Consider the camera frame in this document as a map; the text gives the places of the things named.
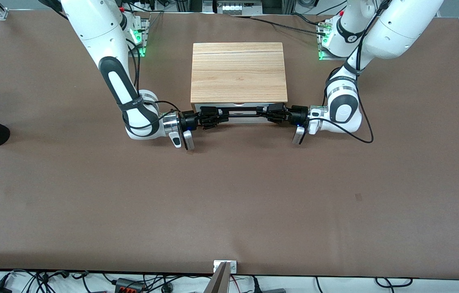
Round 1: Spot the brown camera post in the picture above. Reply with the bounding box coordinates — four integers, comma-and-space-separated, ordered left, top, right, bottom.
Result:
204, 262, 231, 293

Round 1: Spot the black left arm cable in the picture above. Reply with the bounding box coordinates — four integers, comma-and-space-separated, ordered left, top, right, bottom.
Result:
324, 0, 375, 144

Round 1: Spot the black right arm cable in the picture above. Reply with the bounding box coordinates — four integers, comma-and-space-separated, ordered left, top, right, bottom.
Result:
121, 39, 182, 136

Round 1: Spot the looped black floor cable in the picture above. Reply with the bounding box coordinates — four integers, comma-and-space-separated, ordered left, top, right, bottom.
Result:
374, 277, 413, 288

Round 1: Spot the black adapter with orange plugs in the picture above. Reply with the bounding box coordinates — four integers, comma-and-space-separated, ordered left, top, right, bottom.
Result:
114, 278, 146, 293

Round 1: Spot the small metal mount bracket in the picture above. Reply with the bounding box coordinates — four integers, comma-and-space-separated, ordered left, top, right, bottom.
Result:
213, 260, 238, 274

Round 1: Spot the long black table cable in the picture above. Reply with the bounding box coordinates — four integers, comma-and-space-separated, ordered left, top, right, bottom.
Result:
233, 15, 330, 36

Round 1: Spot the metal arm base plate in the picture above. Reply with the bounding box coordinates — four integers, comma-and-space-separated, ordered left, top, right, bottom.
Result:
126, 12, 151, 57
318, 20, 350, 61

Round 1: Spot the light wooden drawer cabinet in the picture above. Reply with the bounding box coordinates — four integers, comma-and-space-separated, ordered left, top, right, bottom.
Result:
190, 42, 288, 125

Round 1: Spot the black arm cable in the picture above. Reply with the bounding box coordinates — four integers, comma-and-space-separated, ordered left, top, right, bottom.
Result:
121, 39, 182, 136
324, 0, 375, 144

